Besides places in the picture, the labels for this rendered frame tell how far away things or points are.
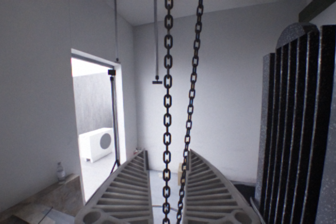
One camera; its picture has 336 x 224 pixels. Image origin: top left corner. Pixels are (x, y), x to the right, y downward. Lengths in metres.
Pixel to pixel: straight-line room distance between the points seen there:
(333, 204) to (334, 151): 0.09
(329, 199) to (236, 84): 2.24
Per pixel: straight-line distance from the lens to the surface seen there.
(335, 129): 0.35
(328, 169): 0.37
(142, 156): 0.17
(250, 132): 2.62
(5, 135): 1.58
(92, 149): 3.71
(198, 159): 0.16
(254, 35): 2.72
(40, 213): 1.52
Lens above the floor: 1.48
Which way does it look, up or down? 6 degrees down
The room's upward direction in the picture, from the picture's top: 1 degrees counter-clockwise
